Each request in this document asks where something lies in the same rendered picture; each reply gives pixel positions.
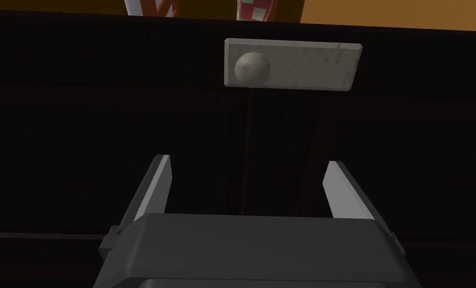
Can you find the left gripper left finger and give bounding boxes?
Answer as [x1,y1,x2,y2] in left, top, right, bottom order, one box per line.
[118,154,173,232]

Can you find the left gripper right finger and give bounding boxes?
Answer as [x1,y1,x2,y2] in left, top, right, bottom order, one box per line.
[322,160,394,237]

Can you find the dark wooden door leaf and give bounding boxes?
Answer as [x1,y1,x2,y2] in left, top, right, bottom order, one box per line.
[0,8,476,288]

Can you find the grey ball knob with plate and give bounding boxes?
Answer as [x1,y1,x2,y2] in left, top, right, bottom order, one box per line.
[223,37,364,92]

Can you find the white and orange box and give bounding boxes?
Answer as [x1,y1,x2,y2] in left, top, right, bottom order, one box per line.
[123,0,181,19]

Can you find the red and white box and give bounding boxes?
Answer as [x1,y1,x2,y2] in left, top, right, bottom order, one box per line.
[236,0,278,23]

